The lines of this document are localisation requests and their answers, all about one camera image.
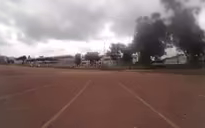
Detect small tree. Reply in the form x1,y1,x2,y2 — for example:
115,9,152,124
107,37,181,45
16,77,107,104
74,53,83,67
16,54,28,63
84,51,101,65

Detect dark tree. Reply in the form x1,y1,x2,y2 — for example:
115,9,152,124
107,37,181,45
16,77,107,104
106,42,133,65

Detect long low building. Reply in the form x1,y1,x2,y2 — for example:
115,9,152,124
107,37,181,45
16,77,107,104
26,54,76,66

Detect group of tall dark trees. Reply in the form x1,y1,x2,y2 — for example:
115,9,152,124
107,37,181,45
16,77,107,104
131,0,205,66

